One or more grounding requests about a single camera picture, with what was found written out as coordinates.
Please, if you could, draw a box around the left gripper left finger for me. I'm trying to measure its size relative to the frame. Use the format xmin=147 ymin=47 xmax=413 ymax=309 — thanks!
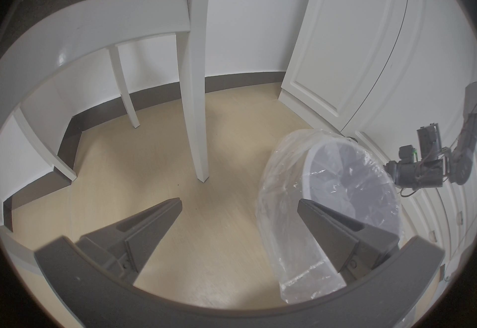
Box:
xmin=76 ymin=198 xmax=183 ymax=284

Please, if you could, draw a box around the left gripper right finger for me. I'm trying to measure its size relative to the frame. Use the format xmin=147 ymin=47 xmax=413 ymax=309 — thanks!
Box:
xmin=297 ymin=199 xmax=400 ymax=284

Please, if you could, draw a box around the clear plastic bag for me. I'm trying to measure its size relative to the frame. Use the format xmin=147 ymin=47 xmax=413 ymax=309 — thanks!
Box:
xmin=257 ymin=128 xmax=405 ymax=304

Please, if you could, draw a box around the white trash bin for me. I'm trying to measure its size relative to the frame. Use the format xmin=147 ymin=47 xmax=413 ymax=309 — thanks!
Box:
xmin=278 ymin=135 xmax=404 ymax=299

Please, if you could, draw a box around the white wardrobe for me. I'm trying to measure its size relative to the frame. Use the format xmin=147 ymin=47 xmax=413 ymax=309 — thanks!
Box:
xmin=278 ymin=0 xmax=477 ymax=282

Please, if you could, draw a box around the grey padded white chair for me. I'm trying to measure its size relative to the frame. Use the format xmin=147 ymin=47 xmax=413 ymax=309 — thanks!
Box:
xmin=0 ymin=0 xmax=224 ymax=230

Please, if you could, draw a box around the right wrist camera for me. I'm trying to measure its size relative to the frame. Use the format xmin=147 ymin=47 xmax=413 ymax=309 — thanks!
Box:
xmin=399 ymin=125 xmax=445 ymax=163

